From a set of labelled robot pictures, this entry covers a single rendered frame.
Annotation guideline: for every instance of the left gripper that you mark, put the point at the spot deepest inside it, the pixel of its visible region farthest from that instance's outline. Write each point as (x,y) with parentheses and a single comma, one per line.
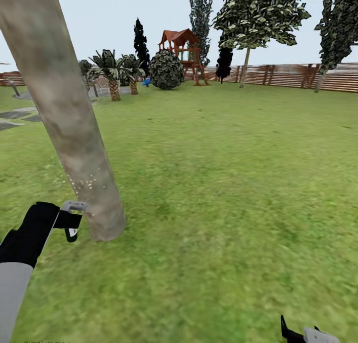
(71,220)

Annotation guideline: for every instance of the pesticide atomizer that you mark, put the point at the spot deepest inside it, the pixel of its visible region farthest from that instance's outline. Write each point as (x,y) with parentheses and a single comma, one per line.
(71,235)

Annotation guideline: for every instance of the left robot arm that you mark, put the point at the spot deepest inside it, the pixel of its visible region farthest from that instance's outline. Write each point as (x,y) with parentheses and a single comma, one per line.
(20,249)

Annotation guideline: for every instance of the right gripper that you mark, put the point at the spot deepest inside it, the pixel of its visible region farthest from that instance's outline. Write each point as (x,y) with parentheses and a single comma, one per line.
(290,335)

